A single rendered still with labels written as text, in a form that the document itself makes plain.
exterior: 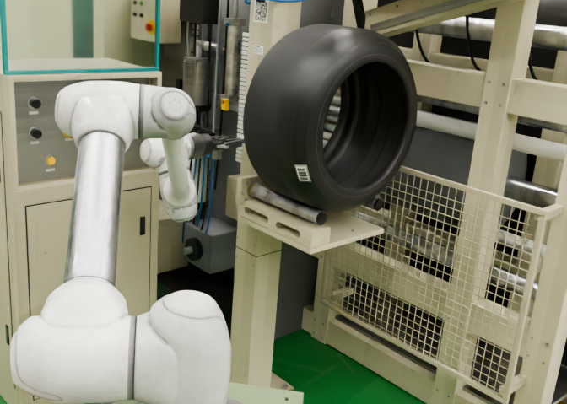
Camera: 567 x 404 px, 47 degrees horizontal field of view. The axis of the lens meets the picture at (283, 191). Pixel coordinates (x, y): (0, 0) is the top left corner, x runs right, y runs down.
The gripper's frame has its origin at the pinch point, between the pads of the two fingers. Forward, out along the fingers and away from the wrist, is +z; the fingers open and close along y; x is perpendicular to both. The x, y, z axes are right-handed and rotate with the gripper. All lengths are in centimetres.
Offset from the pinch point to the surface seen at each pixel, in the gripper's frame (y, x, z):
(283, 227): -27.6, 23.9, -3.6
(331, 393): -24, 106, 34
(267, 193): -18.2, 14.6, -3.5
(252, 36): 3.8, -35.9, 3.7
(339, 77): -46, -29, -3
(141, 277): 27, 59, -26
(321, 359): -3, 106, 49
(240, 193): -8.3, 16.7, -7.8
